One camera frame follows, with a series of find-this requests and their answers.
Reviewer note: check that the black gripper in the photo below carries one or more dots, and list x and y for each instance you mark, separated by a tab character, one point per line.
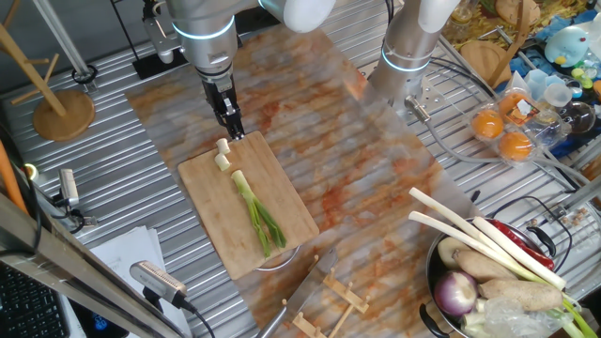
220	101

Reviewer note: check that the steel kitchen cleaver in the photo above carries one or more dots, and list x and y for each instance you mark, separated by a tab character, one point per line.
310	281

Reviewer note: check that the short white scallion piece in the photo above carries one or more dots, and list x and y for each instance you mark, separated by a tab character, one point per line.
222	162
223	146

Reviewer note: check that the green scallion stalk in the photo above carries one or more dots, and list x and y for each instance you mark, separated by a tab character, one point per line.
246	195

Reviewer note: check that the wooden cutting board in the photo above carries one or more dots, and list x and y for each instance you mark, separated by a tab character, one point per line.
220	220

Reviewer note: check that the black stand base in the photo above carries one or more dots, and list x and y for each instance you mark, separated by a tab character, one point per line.
155	66
253	23

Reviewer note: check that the orange marble pattern mat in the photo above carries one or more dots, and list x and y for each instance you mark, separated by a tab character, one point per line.
352	164

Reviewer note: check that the white paper stack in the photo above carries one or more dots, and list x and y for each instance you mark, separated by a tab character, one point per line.
127	249

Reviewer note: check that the round wooden disc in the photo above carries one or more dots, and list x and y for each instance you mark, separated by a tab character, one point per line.
63	117

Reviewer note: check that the metal clamp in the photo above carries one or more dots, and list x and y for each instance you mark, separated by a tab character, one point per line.
69	188

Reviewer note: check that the silver tripod pole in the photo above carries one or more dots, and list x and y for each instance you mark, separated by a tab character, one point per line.
63	37

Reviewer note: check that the wooden knife rack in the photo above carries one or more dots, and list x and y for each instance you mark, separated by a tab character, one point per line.
345	291

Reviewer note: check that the orange tube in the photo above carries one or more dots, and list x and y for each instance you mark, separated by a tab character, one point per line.
9	178

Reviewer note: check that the pale potato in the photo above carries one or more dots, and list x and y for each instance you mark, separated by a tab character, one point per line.
448	251

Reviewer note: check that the black cooking pot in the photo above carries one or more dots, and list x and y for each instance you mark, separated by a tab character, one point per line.
434	277

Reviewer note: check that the round orange fruit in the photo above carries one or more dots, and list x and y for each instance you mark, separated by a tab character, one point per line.
487	124
507	103
515	146

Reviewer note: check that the wooden round base stand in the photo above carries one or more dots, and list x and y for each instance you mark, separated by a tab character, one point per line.
483	58

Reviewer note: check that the red onion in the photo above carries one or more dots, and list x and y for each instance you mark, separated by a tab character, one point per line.
454	293

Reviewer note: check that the black keyboard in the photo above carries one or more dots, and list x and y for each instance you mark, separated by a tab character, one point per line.
28	310

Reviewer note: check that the brown yam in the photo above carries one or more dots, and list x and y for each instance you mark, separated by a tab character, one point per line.
521	295
479	267

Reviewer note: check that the blue cloth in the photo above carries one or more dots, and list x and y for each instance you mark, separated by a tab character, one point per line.
523	66

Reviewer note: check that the red chili pepper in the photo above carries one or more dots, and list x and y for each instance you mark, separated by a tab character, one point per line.
516	235

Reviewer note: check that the translucent blue plastic cup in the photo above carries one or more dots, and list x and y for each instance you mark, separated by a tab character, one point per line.
537	82

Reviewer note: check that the translucent white plastic cup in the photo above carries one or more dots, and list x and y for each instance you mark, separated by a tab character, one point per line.
558	95

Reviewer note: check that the clear plastic bag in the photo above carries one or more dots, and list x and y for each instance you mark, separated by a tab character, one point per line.
512	321

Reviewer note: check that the blue plush toy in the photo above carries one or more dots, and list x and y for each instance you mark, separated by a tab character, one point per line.
565	47

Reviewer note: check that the clear glass goblet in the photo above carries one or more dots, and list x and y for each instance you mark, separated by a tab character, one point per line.
580	117

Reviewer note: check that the ribbed grey camera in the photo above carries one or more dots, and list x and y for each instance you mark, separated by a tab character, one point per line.
157	281

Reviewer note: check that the aluminium frame bar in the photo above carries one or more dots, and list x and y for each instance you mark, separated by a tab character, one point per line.
70	277

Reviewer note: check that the aluminium profile rail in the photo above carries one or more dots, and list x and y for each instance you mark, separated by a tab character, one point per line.
582	195

